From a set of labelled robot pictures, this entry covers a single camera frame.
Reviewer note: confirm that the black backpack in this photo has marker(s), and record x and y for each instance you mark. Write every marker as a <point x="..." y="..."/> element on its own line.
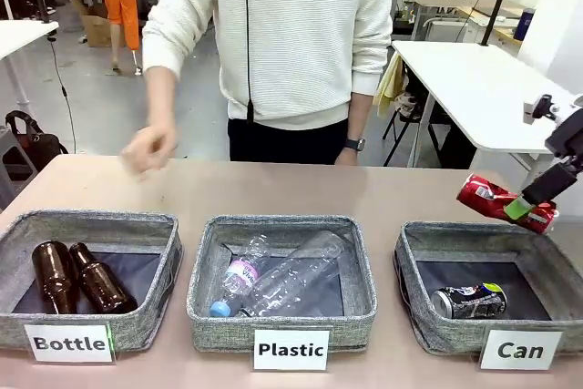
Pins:
<point x="36" y="145"/>

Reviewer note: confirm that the white Plastic label card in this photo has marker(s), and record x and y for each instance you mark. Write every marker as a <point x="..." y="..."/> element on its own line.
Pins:
<point x="291" y="349"/>

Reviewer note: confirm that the black trousers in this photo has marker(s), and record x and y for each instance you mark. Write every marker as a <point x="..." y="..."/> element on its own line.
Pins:
<point x="291" y="143"/>

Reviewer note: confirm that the bystander in orange trousers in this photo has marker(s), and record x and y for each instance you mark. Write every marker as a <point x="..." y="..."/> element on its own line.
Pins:
<point x="120" y="2"/>

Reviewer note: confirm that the wooden table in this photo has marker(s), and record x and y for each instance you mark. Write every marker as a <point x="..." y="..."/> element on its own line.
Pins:
<point x="505" y="11"/>

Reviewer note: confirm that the grey fabric basket Plastic label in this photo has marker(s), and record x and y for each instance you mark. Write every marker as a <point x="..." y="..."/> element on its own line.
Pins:
<point x="282" y="229"/>

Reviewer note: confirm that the brown glass bottle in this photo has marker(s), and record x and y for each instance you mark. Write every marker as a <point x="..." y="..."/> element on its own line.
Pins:
<point x="52" y="275"/>
<point x="102" y="286"/>

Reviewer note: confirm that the small white table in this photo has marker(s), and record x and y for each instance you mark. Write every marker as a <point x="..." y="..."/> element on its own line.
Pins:
<point x="23" y="36"/>

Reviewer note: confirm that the white Can label card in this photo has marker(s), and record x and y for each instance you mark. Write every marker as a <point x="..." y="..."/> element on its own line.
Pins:
<point x="519" y="349"/>

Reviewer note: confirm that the blue flask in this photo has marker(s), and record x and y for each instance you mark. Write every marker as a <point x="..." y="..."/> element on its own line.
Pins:
<point x="528" y="22"/>

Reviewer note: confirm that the large clear plastic bottle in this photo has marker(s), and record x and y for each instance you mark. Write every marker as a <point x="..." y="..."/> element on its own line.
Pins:
<point x="300" y="266"/>

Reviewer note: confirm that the black wristwatch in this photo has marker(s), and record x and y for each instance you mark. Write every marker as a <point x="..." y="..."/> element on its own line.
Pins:
<point x="355" y="144"/>

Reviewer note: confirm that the yellow cloth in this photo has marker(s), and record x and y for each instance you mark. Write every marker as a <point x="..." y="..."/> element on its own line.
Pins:
<point x="389" y="88"/>

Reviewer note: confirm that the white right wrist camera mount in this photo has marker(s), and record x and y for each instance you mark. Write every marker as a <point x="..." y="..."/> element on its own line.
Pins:
<point x="542" y="106"/>

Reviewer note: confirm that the person's left hand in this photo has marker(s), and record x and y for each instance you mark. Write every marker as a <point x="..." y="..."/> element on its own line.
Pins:
<point x="347" y="158"/>

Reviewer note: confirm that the white Bottle label card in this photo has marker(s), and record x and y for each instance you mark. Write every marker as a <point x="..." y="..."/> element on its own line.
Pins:
<point x="68" y="343"/>

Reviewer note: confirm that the plastic bottle with blue cap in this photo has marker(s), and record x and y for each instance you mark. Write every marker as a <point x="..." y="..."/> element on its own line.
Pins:
<point x="241" y="275"/>

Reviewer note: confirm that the crushed red can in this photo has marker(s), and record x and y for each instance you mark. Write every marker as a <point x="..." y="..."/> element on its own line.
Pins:
<point x="483" y="197"/>

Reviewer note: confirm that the white knit sweater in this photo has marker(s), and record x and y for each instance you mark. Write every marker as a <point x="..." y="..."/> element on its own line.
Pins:
<point x="300" y="33"/>

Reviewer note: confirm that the grey fabric basket Can label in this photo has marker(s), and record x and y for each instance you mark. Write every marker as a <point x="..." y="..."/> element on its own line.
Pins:
<point x="437" y="330"/>

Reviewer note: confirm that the cardboard box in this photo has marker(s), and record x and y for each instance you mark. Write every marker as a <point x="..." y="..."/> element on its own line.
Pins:
<point x="98" y="31"/>

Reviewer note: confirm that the person's right hand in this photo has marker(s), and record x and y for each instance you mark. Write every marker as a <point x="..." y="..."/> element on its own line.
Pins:
<point x="150" y="150"/>

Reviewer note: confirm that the large white table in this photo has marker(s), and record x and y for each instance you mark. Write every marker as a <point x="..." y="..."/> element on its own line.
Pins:
<point x="478" y="88"/>

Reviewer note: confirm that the person's left forearm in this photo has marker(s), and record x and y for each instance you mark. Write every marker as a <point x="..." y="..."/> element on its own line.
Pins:
<point x="357" y="115"/>

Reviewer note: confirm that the person's right forearm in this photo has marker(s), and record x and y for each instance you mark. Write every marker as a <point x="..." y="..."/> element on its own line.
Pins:
<point x="161" y="97"/>

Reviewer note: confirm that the black printed can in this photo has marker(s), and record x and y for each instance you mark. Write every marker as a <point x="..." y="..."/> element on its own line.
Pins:
<point x="473" y="301"/>

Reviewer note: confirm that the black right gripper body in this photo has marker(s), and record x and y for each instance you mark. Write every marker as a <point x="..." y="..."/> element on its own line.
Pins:
<point x="569" y="138"/>

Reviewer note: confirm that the grey fabric basket Bottle label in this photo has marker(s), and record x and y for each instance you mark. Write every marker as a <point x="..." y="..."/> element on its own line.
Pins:
<point x="82" y="330"/>

